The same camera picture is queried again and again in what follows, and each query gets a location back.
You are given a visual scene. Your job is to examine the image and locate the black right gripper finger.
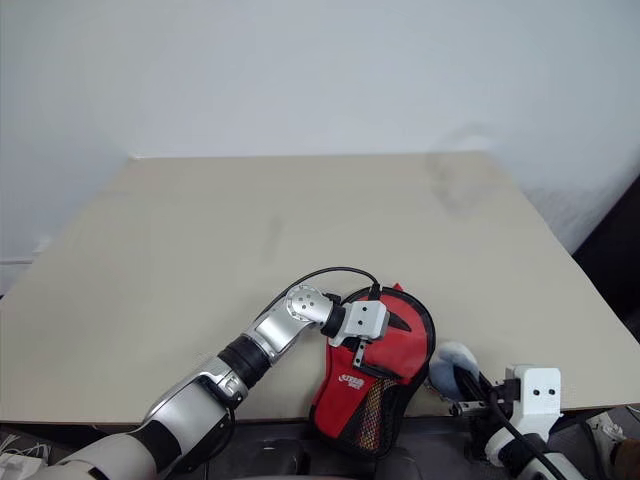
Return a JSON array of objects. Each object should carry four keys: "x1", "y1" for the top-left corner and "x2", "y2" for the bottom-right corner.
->
[
  {"x1": 472, "y1": 372, "x2": 500, "y2": 400},
  {"x1": 452, "y1": 366, "x2": 482, "y2": 402}
]

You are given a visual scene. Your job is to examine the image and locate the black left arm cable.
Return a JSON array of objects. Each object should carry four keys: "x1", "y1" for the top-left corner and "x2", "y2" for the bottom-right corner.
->
[{"x1": 279, "y1": 267, "x2": 383, "y2": 301}]

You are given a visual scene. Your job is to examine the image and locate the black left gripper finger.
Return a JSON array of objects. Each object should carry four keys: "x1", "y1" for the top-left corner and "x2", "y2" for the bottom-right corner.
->
[
  {"x1": 387, "y1": 311, "x2": 415, "y2": 333},
  {"x1": 361, "y1": 357, "x2": 402, "y2": 383}
]

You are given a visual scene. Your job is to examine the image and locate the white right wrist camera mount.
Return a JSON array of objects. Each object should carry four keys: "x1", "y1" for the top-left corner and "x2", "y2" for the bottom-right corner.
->
[{"x1": 485, "y1": 364, "x2": 563, "y2": 469}]

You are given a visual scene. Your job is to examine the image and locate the blue grey soft sponge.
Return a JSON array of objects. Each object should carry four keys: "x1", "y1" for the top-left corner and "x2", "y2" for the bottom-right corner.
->
[{"x1": 428, "y1": 340, "x2": 483, "y2": 402}]

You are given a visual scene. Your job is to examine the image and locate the dark rounded shape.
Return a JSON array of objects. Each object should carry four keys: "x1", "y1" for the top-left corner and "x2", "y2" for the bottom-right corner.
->
[{"x1": 234, "y1": 442, "x2": 307, "y2": 480}]

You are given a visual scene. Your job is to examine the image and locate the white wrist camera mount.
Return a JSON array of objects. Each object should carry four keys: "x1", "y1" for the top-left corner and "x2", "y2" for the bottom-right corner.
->
[
  {"x1": 326, "y1": 298, "x2": 390, "y2": 351},
  {"x1": 485, "y1": 364, "x2": 563, "y2": 469}
]

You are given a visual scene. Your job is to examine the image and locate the tangled white floor cables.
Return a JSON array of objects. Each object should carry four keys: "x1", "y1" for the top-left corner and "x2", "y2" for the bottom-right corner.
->
[{"x1": 0, "y1": 430, "x2": 54, "y2": 470}]

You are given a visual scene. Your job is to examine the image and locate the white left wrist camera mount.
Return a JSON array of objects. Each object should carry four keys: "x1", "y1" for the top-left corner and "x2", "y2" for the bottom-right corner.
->
[{"x1": 326, "y1": 298, "x2": 390, "y2": 351}]

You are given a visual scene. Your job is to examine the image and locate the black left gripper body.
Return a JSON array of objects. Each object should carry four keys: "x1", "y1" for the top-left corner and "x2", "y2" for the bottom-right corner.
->
[{"x1": 353, "y1": 338, "x2": 387, "y2": 371}]

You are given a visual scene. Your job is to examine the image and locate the dark cabinet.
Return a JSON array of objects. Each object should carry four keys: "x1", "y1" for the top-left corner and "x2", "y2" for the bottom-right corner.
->
[{"x1": 572, "y1": 172, "x2": 640, "y2": 347}]

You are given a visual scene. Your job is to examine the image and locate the red black paddle case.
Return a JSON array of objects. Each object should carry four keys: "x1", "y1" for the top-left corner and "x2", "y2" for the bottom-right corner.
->
[{"x1": 308, "y1": 282, "x2": 440, "y2": 462}]

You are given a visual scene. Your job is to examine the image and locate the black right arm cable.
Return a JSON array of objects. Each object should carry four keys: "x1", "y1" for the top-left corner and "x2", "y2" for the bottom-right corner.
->
[{"x1": 488, "y1": 387, "x2": 569, "y2": 480}]

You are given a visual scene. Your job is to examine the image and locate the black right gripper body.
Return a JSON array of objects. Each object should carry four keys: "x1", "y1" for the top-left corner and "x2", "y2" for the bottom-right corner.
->
[{"x1": 449, "y1": 378, "x2": 520, "y2": 416}]

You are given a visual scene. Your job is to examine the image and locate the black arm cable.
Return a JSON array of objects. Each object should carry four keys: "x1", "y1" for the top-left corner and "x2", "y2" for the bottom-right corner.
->
[
  {"x1": 488, "y1": 387, "x2": 569, "y2": 480},
  {"x1": 279, "y1": 267, "x2": 383, "y2": 301}
]

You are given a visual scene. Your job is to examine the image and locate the black table leg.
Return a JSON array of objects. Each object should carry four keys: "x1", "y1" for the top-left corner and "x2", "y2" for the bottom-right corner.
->
[{"x1": 464, "y1": 413, "x2": 502, "y2": 464}]

